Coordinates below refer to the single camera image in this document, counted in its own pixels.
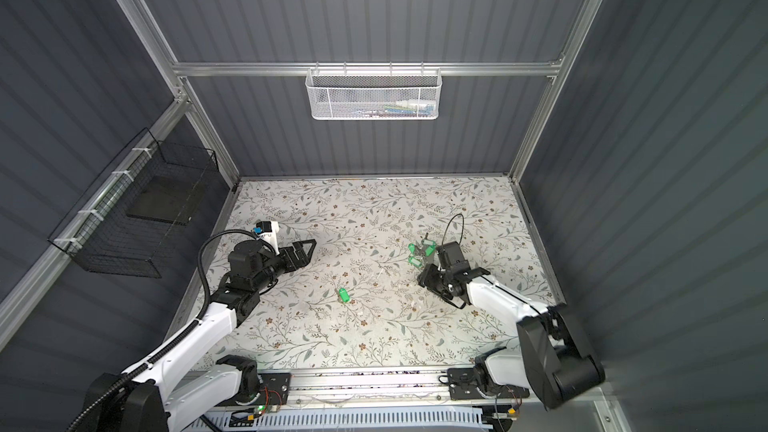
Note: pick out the white wire mesh basket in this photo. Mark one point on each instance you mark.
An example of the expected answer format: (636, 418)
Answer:
(331, 98)

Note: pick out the green key tag with key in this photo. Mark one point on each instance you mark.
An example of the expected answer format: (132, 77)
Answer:
(344, 295)

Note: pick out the white slotted cable duct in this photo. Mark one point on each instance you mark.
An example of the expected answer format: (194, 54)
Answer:
(425, 418)

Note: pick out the black wire basket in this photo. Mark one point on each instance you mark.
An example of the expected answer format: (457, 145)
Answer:
(120, 245)

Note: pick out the aluminium frame corner post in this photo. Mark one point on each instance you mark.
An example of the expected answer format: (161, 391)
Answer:
(573, 45)

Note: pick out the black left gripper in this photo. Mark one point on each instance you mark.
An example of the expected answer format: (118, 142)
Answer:
(302, 259)

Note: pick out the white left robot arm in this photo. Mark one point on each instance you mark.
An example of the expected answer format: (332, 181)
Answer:
(152, 395)

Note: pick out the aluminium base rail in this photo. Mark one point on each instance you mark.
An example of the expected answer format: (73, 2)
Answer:
(381, 387)

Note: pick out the left aluminium frame post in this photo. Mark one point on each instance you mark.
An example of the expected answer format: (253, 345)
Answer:
(160, 51)

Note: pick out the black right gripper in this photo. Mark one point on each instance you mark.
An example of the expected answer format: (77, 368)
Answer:
(427, 278)

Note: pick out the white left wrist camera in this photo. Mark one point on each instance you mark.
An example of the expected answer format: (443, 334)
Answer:
(267, 231)

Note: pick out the left side aluminium rail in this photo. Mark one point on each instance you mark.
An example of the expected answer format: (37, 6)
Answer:
(34, 285)

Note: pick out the black foam pad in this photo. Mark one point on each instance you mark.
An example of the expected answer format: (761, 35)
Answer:
(167, 200)

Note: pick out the horizontal aluminium frame bar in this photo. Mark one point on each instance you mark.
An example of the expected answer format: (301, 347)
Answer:
(298, 69)

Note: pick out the items in white basket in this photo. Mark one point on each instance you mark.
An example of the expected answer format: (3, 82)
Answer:
(409, 108)

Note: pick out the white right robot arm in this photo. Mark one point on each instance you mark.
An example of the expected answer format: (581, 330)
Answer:
(555, 361)

